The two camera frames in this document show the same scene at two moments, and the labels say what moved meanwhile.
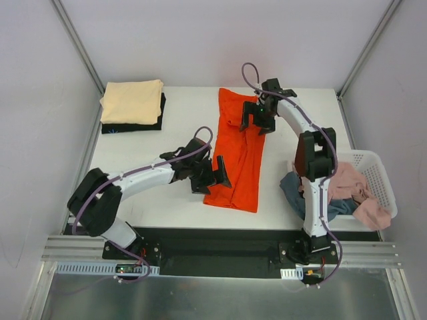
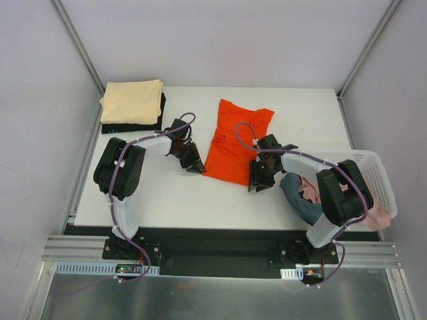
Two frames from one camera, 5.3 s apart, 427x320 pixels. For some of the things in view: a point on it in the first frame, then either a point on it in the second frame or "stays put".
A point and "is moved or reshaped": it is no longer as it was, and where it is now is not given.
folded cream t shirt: [133, 102] stays put
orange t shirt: [243, 153] is moved or reshaped
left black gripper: [207, 175] → [190, 157]
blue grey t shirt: [292, 184] stays put
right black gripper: [259, 117] → [261, 174]
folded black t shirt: [114, 128] stays put
